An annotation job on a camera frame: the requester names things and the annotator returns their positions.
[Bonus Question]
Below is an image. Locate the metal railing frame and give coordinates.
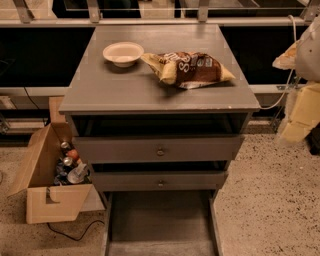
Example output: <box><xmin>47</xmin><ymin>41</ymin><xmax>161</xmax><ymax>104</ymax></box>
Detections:
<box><xmin>0</xmin><ymin>0</ymin><xmax>320</xmax><ymax>27</ymax></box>

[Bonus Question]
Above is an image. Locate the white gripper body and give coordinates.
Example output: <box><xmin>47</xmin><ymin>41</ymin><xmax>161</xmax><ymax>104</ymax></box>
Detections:
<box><xmin>295</xmin><ymin>17</ymin><xmax>320</xmax><ymax>82</ymax></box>

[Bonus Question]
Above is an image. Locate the orange ball in box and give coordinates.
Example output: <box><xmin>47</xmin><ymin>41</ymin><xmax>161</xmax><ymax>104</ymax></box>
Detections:
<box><xmin>67</xmin><ymin>149</ymin><xmax>79</xmax><ymax>161</ymax></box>

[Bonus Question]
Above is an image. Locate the grey open bottom drawer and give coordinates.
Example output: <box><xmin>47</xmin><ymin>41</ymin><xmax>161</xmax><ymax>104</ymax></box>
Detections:
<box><xmin>99</xmin><ymin>190</ymin><xmax>224</xmax><ymax>256</ymax></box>

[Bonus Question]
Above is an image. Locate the grey middle drawer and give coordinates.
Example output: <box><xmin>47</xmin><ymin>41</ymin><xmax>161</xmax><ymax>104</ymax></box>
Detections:
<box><xmin>92</xmin><ymin>171</ymin><xmax>227</xmax><ymax>192</ymax></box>

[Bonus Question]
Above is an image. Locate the white paper bowl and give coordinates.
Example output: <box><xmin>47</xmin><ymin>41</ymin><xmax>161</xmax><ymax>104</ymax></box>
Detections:
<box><xmin>102</xmin><ymin>42</ymin><xmax>144</xmax><ymax>68</ymax></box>

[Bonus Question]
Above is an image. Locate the grey top drawer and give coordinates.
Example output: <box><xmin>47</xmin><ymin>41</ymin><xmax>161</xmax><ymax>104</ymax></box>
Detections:
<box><xmin>73</xmin><ymin>136</ymin><xmax>244</xmax><ymax>163</ymax></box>

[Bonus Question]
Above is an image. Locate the cardboard box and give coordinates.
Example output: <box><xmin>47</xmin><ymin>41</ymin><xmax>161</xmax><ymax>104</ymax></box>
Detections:
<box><xmin>8</xmin><ymin>96</ymin><xmax>105</xmax><ymax>224</ymax></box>

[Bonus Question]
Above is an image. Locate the white hanging cable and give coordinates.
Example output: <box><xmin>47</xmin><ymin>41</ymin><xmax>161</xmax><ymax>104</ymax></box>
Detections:
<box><xmin>259</xmin><ymin>14</ymin><xmax>298</xmax><ymax>111</ymax></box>

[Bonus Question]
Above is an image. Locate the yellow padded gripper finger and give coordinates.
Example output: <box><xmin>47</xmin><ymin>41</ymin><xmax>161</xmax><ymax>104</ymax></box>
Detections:
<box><xmin>272</xmin><ymin>43</ymin><xmax>297</xmax><ymax>70</ymax></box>
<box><xmin>277</xmin><ymin>81</ymin><xmax>320</xmax><ymax>144</ymax></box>

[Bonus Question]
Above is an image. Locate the silver can in box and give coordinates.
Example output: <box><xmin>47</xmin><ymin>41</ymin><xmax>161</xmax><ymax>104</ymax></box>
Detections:
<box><xmin>60</xmin><ymin>141</ymin><xmax>71</xmax><ymax>150</ymax></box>

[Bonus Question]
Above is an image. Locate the black floor cable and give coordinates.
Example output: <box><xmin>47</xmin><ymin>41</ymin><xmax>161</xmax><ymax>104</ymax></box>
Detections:
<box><xmin>46</xmin><ymin>219</ymin><xmax>106</xmax><ymax>242</ymax></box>

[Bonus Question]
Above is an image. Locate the clear plastic bottle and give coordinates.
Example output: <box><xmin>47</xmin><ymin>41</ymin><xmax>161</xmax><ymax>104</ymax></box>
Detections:
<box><xmin>67</xmin><ymin>163</ymin><xmax>88</xmax><ymax>184</ymax></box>

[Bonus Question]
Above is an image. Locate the grey drawer cabinet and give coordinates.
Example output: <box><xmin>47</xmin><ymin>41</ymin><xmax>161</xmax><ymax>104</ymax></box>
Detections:
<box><xmin>58</xmin><ymin>23</ymin><xmax>261</xmax><ymax>201</ymax></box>

